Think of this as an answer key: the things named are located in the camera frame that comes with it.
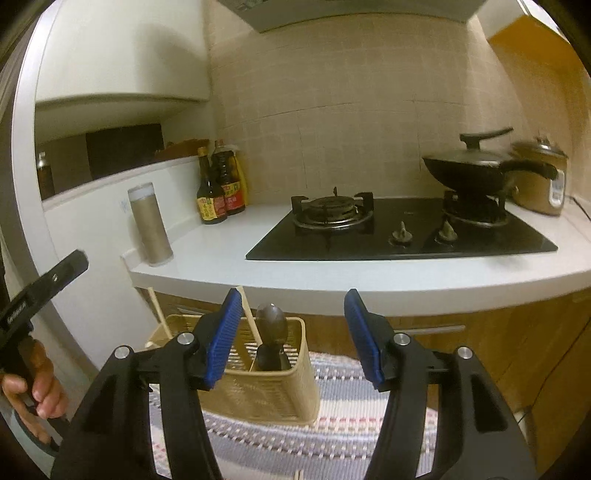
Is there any person left hand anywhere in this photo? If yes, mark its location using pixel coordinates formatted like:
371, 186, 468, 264
1, 340, 69, 445

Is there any striped woven table mat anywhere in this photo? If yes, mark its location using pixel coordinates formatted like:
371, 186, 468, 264
147, 351, 440, 480

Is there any steel thermos flask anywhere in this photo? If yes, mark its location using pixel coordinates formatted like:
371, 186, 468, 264
127, 182, 173, 266

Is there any yellow plastic utensil basket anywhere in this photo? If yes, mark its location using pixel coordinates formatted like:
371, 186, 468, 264
144, 314, 323, 428

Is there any dark soy sauce bottle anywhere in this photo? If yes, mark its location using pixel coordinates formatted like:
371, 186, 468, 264
197, 146, 228, 224

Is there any golden rice cooker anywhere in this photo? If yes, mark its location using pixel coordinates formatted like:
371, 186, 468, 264
511, 136, 568, 216

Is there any red label sauce bottle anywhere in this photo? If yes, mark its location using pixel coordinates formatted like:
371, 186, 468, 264
211, 139, 245, 215

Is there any black gas stove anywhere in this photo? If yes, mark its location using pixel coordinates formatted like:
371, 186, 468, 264
245, 192, 558, 261

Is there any black wok with lid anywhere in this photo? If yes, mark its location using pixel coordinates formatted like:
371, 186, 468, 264
423, 127, 558, 196

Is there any white upper cabinet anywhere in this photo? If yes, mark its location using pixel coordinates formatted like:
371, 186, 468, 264
36, 1, 211, 102

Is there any white range hood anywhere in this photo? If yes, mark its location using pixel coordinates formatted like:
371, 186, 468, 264
221, 0, 485, 32

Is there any black power cable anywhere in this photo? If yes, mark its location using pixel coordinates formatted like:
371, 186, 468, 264
565, 193, 591, 218

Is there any yellow wall cabinet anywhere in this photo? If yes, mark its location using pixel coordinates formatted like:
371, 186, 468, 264
486, 0, 591, 80

